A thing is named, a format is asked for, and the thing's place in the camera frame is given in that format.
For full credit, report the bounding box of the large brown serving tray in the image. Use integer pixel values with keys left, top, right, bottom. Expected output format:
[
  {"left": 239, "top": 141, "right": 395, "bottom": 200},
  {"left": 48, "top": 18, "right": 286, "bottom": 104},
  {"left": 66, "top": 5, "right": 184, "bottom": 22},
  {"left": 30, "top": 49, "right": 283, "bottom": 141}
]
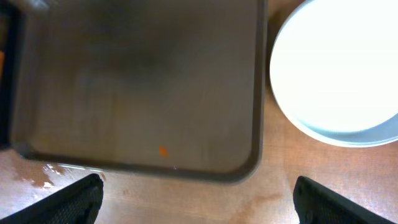
[{"left": 2, "top": 0, "right": 268, "bottom": 182}]

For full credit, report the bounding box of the white plate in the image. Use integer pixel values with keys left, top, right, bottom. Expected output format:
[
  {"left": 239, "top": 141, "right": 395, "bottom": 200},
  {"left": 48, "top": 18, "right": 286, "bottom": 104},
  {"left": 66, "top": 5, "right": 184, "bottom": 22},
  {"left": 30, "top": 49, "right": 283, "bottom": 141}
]
[{"left": 269, "top": 0, "right": 397, "bottom": 147}]

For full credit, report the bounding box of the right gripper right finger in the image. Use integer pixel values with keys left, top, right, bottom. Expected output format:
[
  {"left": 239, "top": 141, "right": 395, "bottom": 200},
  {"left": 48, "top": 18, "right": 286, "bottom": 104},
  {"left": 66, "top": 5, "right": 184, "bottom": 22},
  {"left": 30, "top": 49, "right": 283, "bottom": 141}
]
[{"left": 293, "top": 176, "right": 394, "bottom": 224}]

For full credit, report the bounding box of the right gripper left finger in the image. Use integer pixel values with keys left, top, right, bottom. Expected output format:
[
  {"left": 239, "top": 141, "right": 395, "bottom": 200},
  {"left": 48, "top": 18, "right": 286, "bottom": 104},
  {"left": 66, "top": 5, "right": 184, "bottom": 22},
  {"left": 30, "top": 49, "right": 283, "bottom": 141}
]
[{"left": 1, "top": 174, "right": 104, "bottom": 224}]

